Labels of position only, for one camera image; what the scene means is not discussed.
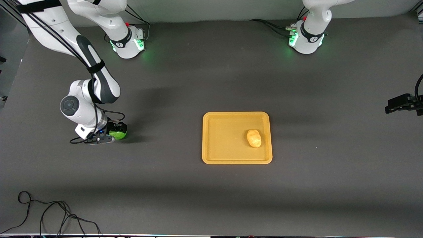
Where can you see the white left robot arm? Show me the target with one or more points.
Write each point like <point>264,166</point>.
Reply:
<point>312,26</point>

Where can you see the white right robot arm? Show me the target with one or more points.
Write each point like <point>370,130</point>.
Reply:
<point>49,29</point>

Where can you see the yellow-brown potato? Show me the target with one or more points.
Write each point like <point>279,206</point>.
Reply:
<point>254,138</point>

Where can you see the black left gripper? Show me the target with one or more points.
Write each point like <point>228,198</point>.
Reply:
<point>420,108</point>

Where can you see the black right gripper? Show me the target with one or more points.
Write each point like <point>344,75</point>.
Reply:
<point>114,126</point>

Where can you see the green apple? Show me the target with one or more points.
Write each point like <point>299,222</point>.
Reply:
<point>118,135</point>

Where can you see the black frame strut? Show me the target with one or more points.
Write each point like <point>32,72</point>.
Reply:
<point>418,13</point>
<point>10,15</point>

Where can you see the yellow rectangular tray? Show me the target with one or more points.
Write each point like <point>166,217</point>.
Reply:
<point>224,142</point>

